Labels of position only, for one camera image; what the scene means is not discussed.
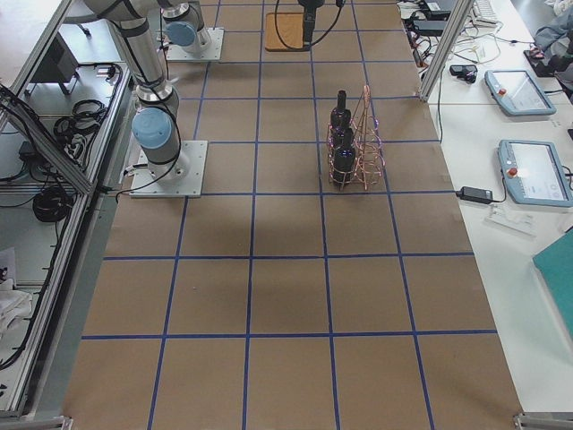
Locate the black power adapter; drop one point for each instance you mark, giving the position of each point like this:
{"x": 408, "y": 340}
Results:
{"x": 472, "y": 194}

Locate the aluminium frame post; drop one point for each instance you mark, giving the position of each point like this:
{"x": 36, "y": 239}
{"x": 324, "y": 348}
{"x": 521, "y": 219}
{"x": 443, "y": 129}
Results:
{"x": 448, "y": 38}

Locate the far teach pendant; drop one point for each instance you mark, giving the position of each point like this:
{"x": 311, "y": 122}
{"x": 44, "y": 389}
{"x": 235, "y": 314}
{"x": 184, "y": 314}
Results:
{"x": 518, "y": 93}

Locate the teach pendant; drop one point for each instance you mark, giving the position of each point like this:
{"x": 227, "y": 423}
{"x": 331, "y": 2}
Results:
{"x": 533, "y": 173}
{"x": 518, "y": 93}

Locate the teal board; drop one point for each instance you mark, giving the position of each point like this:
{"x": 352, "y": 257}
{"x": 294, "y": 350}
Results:
{"x": 555, "y": 264}

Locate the dark wine bottle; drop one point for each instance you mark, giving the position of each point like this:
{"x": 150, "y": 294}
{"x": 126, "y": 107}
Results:
{"x": 342, "y": 137}
{"x": 340, "y": 116}
{"x": 343, "y": 164}

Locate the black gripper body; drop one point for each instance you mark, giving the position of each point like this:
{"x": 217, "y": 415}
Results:
{"x": 310, "y": 4}

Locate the wooden tray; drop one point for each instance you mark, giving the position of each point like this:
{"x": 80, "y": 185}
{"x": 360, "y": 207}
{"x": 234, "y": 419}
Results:
{"x": 284, "y": 32}

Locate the copper wire bottle basket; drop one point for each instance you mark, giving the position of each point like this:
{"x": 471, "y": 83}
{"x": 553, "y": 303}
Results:
{"x": 369, "y": 161}

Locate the near teach pendant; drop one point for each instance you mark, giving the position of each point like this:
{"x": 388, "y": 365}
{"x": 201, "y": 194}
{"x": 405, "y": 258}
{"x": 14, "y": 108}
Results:
{"x": 533, "y": 173}

